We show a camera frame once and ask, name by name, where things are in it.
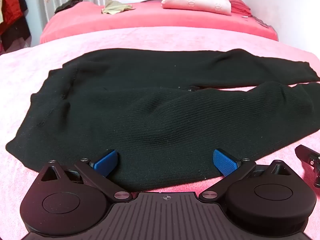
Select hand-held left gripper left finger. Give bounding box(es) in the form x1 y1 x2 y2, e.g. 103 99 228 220
40 149 133 203

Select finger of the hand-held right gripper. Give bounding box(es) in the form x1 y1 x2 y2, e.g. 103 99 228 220
294 144 320 188

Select red hanging jacket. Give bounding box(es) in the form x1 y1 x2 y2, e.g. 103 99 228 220
0 0 28 37

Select beige crumpled cloth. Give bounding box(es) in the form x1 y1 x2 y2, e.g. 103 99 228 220
101 0 136 15

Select folded red blanket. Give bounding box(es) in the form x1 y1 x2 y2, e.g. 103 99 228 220
225 0 252 17

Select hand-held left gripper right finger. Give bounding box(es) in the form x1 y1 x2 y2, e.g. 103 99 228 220
200 149 295 202

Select black knit pants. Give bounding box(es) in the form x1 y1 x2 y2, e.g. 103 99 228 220
5 47 320 192

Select bed with red cover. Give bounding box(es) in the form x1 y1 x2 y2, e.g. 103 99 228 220
39 0 279 45

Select dark crumpled cloth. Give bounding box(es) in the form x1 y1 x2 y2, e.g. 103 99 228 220
54 0 83 13

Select pink fleece blanket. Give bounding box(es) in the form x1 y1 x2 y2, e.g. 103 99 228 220
0 26 320 240

